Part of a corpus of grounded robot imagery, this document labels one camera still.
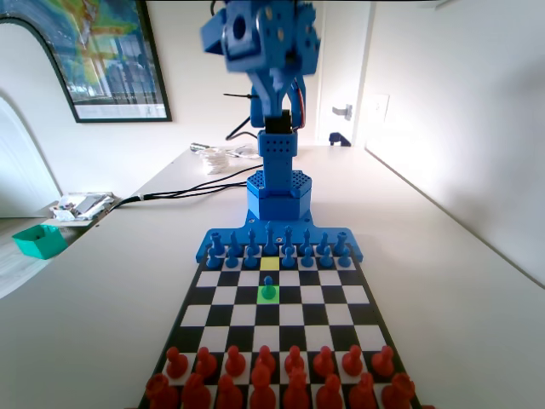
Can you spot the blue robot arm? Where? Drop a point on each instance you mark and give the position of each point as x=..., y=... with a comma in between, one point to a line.
x=279, y=170

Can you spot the red knight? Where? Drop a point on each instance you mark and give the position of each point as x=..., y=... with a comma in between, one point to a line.
x=196, y=394
x=363, y=394

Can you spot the black zip tie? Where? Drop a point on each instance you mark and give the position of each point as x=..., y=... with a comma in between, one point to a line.
x=238, y=96

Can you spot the black and white chessboard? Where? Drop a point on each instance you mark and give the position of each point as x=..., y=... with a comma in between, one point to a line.
x=298, y=315

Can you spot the blue pawn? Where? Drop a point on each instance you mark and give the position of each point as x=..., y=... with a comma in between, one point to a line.
x=344, y=260
x=325, y=260
x=267, y=292
x=288, y=260
x=307, y=260
x=213, y=262
x=250, y=260
x=232, y=260

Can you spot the box with assorted papers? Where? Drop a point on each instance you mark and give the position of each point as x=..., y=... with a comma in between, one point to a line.
x=85, y=204

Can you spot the black framed map poster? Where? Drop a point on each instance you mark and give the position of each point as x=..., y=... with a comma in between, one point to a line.
x=110, y=55

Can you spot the red pawn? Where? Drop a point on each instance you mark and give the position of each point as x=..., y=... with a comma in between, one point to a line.
x=382, y=362
x=206, y=364
x=265, y=355
x=294, y=358
x=352, y=362
x=235, y=363
x=176, y=364
x=323, y=362

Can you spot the silver foil packet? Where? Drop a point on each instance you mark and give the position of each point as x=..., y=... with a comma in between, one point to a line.
x=198, y=147

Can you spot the blue king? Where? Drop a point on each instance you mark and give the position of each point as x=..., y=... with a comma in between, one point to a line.
x=269, y=238

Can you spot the red bishop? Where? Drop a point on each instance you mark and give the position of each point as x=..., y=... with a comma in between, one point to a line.
x=230, y=394
x=328, y=394

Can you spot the red queen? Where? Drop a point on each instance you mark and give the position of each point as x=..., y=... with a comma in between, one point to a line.
x=296, y=392

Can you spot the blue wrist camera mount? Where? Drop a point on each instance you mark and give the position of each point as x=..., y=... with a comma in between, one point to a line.
x=232, y=47

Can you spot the blue queen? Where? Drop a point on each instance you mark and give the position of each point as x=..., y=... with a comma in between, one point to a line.
x=288, y=237

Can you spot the red rook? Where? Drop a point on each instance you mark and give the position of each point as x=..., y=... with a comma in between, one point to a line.
x=162, y=394
x=398, y=392

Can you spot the blue bishop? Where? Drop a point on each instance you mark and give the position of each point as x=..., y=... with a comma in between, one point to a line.
x=253, y=239
x=306, y=239

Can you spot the blue printed part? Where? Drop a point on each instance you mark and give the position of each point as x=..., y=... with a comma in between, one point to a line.
x=338, y=138

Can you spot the white door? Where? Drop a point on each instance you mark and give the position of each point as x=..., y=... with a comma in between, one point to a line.
x=340, y=64

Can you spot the red king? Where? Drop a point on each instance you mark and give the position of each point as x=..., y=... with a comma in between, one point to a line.
x=262, y=389

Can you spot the blue rook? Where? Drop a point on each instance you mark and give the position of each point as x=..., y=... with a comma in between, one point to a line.
x=339, y=242
x=216, y=243

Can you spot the white stacked plastic parts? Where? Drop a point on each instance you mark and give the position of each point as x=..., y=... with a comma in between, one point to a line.
x=215, y=164

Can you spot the green plastic bin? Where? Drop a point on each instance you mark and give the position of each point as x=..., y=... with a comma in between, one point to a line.
x=40, y=245

